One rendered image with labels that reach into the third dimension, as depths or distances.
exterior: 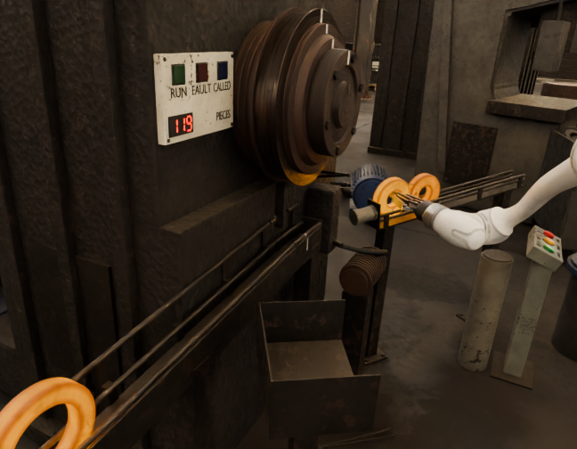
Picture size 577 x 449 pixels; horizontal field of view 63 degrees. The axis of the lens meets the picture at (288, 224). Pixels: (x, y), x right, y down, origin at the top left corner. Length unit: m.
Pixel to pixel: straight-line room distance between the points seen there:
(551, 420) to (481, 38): 2.70
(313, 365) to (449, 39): 3.23
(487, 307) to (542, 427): 0.46
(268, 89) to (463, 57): 2.94
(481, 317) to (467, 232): 0.61
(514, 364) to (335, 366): 1.24
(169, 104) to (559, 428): 1.75
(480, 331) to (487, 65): 2.31
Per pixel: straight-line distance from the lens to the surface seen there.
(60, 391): 0.85
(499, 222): 1.68
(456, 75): 4.01
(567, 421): 2.17
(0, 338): 1.98
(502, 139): 3.92
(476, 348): 2.17
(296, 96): 1.19
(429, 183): 1.94
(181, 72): 1.05
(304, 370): 1.10
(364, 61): 10.24
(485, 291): 2.03
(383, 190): 1.78
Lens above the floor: 1.30
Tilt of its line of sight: 22 degrees down
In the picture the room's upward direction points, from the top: 3 degrees clockwise
